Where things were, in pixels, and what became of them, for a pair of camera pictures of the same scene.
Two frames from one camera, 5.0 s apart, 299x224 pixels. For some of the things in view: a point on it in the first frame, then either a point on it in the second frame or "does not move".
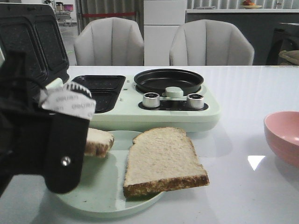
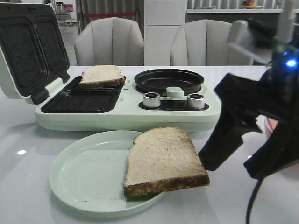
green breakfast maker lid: (34, 29) does not move
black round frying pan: (157, 80) does not move
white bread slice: (99, 143) to (102, 76)
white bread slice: (161, 159) does not move
